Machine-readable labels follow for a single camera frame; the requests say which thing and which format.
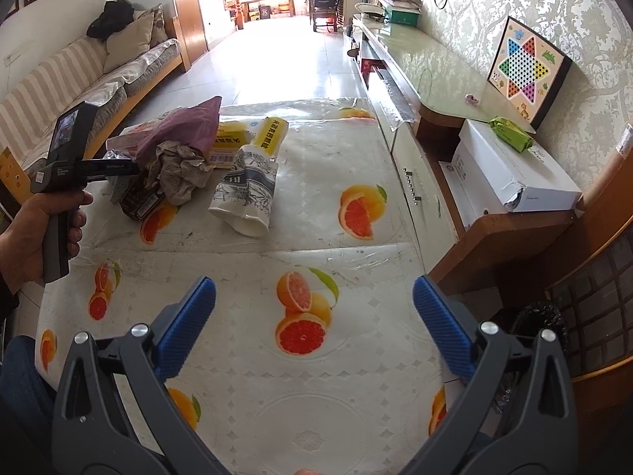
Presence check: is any large white cardboard box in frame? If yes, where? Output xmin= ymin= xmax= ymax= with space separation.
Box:
xmin=447 ymin=119 xmax=583 ymax=231

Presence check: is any brown paper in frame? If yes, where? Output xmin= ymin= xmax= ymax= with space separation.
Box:
xmin=143 ymin=141 xmax=216 ymax=206

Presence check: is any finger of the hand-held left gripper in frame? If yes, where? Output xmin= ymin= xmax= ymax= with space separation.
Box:
xmin=79 ymin=157 xmax=144 ymax=181

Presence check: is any patterned pillow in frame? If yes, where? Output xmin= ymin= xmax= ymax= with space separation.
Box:
xmin=147 ymin=4 xmax=170 ymax=49

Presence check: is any brown wooden lattice furniture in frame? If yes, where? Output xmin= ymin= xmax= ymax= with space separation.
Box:
xmin=495 ymin=158 xmax=633 ymax=475

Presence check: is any low wooden bench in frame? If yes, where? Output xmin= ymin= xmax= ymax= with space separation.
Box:
xmin=242 ymin=0 xmax=301 ymax=21

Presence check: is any black plastic bag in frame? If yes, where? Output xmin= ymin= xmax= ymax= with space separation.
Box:
xmin=509 ymin=301 xmax=569 ymax=374

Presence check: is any striped sofa cover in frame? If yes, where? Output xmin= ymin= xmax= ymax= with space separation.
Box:
xmin=0 ymin=37 xmax=181 ymax=159

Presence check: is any yellow cardboard box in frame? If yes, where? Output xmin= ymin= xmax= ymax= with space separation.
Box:
xmin=208 ymin=121 xmax=251 ymax=169

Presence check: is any long television cabinet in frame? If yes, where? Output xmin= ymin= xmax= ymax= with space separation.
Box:
xmin=346 ymin=12 xmax=584 ymax=298

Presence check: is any black cloth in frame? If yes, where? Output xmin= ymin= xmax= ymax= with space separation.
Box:
xmin=86 ymin=0 xmax=135 ymax=40

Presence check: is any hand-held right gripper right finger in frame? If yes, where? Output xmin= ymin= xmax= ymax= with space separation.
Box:
xmin=396 ymin=275 xmax=580 ymax=475

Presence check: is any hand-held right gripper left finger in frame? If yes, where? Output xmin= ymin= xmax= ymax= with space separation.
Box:
xmin=51 ymin=276 xmax=233 ymax=475

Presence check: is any beige pillow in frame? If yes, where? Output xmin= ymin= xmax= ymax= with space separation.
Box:
xmin=103 ymin=10 xmax=155 ymax=74

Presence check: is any wooden frame sofa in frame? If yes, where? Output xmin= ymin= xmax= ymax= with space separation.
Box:
xmin=0 ymin=5 xmax=192 ymax=219

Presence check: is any yellow tube pack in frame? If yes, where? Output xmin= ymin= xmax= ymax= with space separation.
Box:
xmin=252 ymin=116 xmax=290 ymax=160

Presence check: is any mauve plastic bag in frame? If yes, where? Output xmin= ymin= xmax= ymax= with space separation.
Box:
xmin=136 ymin=95 xmax=223 ymax=169

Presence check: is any white floral pouch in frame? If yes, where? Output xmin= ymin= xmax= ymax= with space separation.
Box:
xmin=208 ymin=143 xmax=280 ymax=238

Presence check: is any green packet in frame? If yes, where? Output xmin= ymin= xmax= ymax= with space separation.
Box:
xmin=487 ymin=116 xmax=536 ymax=153

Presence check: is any fruit print tablecloth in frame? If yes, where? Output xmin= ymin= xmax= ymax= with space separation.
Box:
xmin=34 ymin=96 xmax=452 ymax=475

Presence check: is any star checkers game board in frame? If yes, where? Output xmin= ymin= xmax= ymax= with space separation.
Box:
xmin=487 ymin=16 xmax=573 ymax=130

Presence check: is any green box with papers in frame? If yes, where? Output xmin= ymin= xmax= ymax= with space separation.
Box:
xmin=378 ymin=0 xmax=425 ymax=25

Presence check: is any person's left hand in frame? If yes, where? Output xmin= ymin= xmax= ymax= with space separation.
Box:
xmin=0 ymin=190 xmax=95 ymax=298

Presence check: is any person's leg in jeans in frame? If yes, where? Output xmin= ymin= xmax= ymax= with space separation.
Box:
xmin=0 ymin=335 xmax=59 ymax=458

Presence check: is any dark brown packet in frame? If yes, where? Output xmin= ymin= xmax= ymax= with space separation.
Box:
xmin=119 ymin=168 xmax=166 ymax=221

